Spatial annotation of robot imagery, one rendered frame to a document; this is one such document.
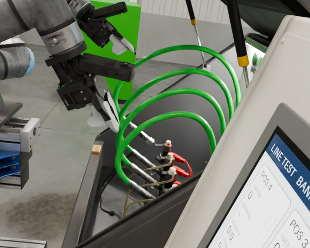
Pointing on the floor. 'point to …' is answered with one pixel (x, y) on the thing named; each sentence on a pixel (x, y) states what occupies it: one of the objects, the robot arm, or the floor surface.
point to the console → (257, 120)
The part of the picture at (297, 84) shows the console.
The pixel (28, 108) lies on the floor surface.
